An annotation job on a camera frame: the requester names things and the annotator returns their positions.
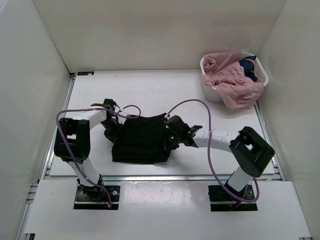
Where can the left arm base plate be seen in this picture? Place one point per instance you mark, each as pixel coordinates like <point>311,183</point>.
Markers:
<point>97,201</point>

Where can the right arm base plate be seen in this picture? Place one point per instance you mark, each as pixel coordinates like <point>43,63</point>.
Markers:
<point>221,201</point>

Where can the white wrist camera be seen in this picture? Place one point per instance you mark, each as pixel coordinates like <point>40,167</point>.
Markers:
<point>121,117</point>
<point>166,117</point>

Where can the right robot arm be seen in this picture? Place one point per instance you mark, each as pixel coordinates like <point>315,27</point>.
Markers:
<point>250,150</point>

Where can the navy blue garment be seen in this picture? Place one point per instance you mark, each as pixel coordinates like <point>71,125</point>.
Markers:
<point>249,67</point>

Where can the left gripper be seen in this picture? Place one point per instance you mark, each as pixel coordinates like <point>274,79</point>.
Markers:
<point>113,137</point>

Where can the front aluminium frame rail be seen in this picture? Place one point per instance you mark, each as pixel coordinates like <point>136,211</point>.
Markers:
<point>111,178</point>

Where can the white laundry basket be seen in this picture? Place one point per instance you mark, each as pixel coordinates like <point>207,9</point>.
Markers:
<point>212,94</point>

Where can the pink trousers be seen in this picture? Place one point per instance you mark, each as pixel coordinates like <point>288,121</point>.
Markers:
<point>223,71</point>

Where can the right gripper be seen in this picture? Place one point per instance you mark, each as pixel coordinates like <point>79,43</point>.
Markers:
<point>165,133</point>

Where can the black trousers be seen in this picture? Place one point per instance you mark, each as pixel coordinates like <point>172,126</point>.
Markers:
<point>141,141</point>

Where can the blue label sticker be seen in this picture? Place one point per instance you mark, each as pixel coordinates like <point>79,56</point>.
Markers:
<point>85,73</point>

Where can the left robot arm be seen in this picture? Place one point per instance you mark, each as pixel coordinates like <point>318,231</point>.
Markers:
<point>73,141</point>

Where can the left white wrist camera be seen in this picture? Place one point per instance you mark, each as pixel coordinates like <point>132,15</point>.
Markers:
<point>121,117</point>

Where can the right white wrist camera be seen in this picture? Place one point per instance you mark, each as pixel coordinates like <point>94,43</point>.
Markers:
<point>166,117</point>

